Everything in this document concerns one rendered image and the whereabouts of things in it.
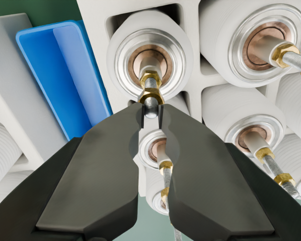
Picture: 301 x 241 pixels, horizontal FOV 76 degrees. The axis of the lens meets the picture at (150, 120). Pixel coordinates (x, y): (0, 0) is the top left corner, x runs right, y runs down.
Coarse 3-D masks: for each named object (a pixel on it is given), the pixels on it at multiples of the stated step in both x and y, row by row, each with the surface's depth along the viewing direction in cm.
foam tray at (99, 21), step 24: (96, 0) 23; (120, 0) 23; (144, 0) 23; (168, 0) 23; (192, 0) 23; (96, 24) 25; (120, 24) 34; (192, 24) 25; (96, 48) 26; (192, 72) 28; (216, 72) 29; (288, 72) 28; (120, 96) 30; (192, 96) 30; (144, 168) 39; (144, 192) 43
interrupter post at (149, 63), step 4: (144, 60) 19; (148, 60) 19; (152, 60) 19; (156, 60) 19; (140, 64) 20; (144, 64) 18; (148, 64) 18; (152, 64) 18; (156, 64) 18; (140, 68) 18; (144, 68) 17; (148, 68) 17; (152, 68) 17; (156, 68) 17; (160, 68) 18; (140, 72) 18; (160, 72) 18; (140, 76) 18; (160, 76) 18
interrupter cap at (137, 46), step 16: (144, 32) 18; (160, 32) 18; (128, 48) 19; (144, 48) 19; (160, 48) 19; (176, 48) 19; (128, 64) 20; (160, 64) 20; (176, 64) 20; (128, 80) 21; (176, 80) 21
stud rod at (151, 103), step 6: (150, 78) 16; (150, 84) 15; (144, 102) 13; (150, 102) 13; (156, 102) 13; (150, 108) 12; (156, 108) 12; (144, 114) 13; (150, 114) 13; (156, 114) 13
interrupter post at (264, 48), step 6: (264, 36) 19; (270, 36) 18; (258, 42) 19; (264, 42) 18; (270, 42) 17; (276, 42) 17; (282, 42) 16; (288, 42) 16; (258, 48) 19; (264, 48) 18; (270, 48) 17; (276, 48) 17; (258, 54) 19; (264, 54) 18; (270, 54) 17; (264, 60) 18; (270, 60) 17; (276, 66) 18
